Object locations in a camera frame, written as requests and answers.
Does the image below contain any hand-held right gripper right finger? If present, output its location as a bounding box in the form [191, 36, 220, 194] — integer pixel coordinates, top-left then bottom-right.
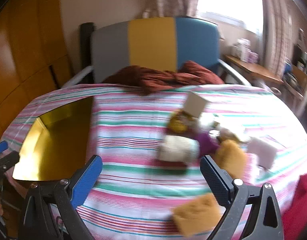
[200, 155, 285, 240]

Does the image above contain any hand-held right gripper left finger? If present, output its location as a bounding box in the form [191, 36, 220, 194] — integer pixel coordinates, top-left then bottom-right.
[18, 155, 103, 240]

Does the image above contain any yellow sponge block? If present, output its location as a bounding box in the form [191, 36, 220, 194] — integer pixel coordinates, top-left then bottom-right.
[215, 140, 248, 180]
[172, 194, 223, 233]

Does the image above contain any purple packet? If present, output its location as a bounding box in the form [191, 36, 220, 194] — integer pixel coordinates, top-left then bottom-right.
[194, 131, 220, 159]

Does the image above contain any gold box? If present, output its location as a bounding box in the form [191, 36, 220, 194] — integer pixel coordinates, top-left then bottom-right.
[13, 96, 94, 182]

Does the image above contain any cream white roll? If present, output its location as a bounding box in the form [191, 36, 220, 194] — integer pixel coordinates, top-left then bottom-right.
[157, 135, 200, 163]

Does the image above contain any white block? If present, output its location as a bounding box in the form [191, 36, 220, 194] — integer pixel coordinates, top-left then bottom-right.
[247, 137, 278, 169]

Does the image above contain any white green-labelled carton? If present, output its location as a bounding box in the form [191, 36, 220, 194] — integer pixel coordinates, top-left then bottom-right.
[183, 91, 210, 118]

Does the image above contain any yellow snack packet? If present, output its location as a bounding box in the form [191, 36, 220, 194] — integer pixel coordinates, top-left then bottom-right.
[169, 109, 200, 134]

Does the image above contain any red cloth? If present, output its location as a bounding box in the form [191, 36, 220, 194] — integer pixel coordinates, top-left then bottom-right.
[284, 172, 307, 240]

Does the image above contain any wooden wardrobe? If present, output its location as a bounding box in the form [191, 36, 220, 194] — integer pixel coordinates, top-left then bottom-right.
[0, 0, 76, 140]

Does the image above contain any wooden desk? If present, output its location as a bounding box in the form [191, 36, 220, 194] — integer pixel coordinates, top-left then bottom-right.
[224, 54, 284, 85]

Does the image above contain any rust brown blanket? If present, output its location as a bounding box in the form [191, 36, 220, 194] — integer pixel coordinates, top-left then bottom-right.
[102, 60, 225, 96]

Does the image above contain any pale purple box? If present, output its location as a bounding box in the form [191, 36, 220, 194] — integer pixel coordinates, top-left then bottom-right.
[246, 50, 259, 64]

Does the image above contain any cluttered wooden shelf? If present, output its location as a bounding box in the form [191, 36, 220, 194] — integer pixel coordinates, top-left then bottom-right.
[284, 29, 307, 110]

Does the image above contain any window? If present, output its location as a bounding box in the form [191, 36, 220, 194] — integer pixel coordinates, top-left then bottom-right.
[196, 0, 265, 34]

